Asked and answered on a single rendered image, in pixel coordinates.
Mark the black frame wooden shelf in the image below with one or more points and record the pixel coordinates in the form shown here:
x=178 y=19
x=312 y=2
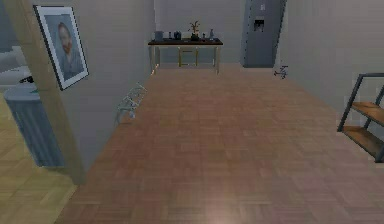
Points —
x=366 y=115

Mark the grey ribbed bin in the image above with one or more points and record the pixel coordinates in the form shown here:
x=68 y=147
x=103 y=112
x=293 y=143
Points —
x=35 y=130

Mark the small house plant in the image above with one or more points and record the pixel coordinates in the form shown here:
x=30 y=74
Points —
x=194 y=30

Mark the dark top wooden table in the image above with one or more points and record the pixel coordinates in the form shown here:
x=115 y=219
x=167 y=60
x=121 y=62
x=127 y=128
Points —
x=185 y=42

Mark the framed portrait picture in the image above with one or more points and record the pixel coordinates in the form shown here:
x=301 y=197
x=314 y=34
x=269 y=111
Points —
x=65 y=46

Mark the grey bottle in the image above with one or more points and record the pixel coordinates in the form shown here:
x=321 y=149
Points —
x=211 y=34

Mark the grey fridge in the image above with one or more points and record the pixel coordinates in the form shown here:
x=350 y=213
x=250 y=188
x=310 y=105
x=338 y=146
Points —
x=261 y=36

